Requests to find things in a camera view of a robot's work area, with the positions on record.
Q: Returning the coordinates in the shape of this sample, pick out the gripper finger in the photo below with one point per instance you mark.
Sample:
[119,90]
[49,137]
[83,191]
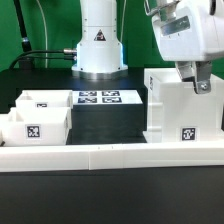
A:
[202,77]
[185,71]

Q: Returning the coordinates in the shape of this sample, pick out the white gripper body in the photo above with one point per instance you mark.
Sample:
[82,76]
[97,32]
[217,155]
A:
[188,30]

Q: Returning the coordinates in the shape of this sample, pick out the white drawer cabinet frame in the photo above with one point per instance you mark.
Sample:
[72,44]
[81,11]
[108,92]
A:
[175,113]

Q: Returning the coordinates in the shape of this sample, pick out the white front drawer box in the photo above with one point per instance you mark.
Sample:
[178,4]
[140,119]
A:
[36,126]

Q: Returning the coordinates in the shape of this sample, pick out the white drawer box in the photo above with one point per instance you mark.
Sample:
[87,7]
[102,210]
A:
[36,126]
[45,98]

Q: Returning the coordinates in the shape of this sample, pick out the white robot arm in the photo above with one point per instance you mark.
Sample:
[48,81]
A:
[100,52]

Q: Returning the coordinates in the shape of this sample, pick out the white rear drawer box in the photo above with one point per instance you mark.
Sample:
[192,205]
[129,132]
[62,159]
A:
[45,98]

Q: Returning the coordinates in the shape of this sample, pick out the white U-shaped boundary fence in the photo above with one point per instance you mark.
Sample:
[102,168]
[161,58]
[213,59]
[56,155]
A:
[111,156]

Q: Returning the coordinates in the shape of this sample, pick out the white marker sheet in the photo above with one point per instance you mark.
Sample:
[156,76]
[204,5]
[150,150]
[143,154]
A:
[106,97]

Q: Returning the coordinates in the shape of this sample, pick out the black pole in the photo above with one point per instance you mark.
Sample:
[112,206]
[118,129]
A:
[26,45]

